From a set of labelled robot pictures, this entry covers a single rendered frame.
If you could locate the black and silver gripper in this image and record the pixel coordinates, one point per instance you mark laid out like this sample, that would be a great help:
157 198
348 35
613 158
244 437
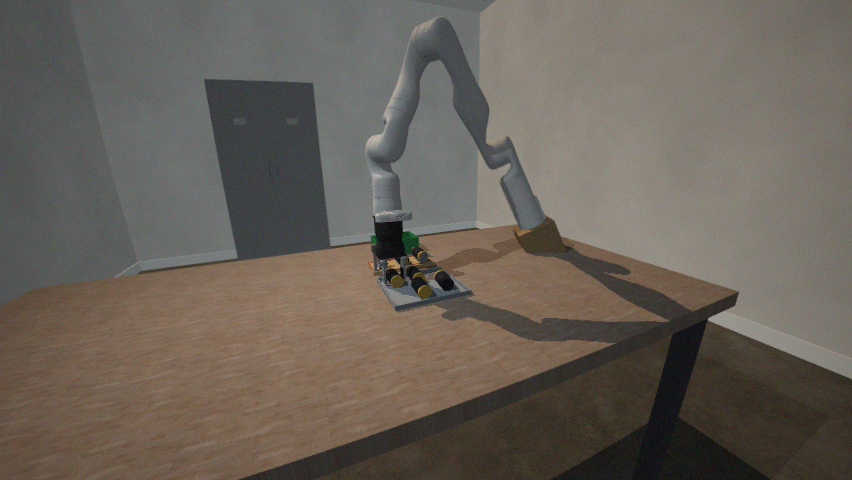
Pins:
388 229

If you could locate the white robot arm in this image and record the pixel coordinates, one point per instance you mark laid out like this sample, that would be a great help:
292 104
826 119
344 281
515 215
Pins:
435 40

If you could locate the green open-top box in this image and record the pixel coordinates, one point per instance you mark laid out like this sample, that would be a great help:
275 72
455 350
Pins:
408 238

